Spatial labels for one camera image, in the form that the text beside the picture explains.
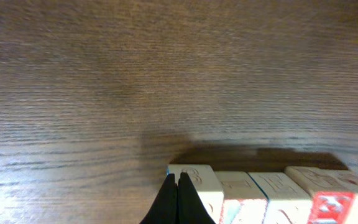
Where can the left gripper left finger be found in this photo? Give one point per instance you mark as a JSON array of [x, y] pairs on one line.
[[164, 207]]

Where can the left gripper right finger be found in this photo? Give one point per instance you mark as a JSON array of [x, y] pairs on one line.
[[190, 209]]

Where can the wooden block with drawing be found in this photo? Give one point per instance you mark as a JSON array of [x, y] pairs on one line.
[[206, 184]]

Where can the red A letter block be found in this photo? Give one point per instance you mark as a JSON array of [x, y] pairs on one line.
[[244, 202]]

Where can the wooden block blue edge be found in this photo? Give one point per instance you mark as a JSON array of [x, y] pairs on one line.
[[287, 201]]

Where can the red E letter block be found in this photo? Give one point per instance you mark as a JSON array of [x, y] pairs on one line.
[[332, 202]]

